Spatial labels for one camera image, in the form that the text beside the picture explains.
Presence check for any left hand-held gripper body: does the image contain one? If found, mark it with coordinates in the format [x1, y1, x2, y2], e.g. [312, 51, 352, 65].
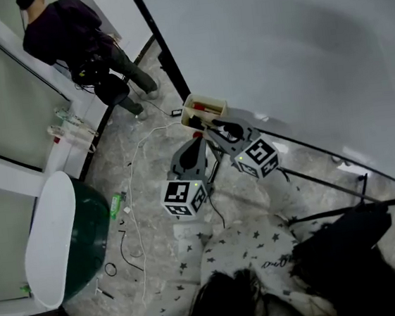
[154, 135, 215, 224]

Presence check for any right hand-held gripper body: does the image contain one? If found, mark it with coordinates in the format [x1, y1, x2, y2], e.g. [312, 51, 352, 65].
[205, 111, 283, 186]

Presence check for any red and white marker pen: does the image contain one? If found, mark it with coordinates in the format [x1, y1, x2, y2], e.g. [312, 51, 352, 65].
[192, 99, 224, 117]

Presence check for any beige box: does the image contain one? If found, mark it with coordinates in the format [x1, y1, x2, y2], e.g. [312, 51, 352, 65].
[177, 89, 232, 138]

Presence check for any person's left forearm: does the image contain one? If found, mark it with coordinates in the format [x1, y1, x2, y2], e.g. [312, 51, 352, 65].
[172, 219, 220, 288]

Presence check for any person's right forearm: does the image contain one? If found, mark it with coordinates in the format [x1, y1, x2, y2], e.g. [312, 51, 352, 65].
[261, 173, 298, 222]

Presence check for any green plastic bottle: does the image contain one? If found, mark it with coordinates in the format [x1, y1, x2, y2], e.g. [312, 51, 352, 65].
[107, 193, 126, 222]

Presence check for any star patterned clothing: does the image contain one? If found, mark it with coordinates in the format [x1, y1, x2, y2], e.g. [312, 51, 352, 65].
[126, 208, 337, 316]

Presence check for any white power strip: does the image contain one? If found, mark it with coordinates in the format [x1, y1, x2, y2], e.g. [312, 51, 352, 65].
[69, 131, 98, 157]
[53, 103, 85, 128]
[46, 119, 100, 144]

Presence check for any black pen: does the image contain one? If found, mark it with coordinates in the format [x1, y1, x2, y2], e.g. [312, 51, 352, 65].
[96, 286, 116, 303]

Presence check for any black bag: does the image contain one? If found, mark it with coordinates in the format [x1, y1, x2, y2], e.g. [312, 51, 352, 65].
[287, 200, 395, 303]

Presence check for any white and green bathtub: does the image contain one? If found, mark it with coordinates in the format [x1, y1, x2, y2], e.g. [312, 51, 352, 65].
[14, 165, 122, 313]

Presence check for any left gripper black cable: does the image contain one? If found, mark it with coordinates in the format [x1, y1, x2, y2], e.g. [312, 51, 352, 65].
[207, 200, 227, 232]

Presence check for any long white cable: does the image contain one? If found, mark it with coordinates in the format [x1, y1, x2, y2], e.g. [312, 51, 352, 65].
[120, 120, 204, 309]

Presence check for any loose black cable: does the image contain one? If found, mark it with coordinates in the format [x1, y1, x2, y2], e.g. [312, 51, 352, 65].
[117, 227, 145, 274]

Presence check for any black cable ring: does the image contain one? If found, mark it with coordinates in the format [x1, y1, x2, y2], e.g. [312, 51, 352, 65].
[103, 261, 119, 278]

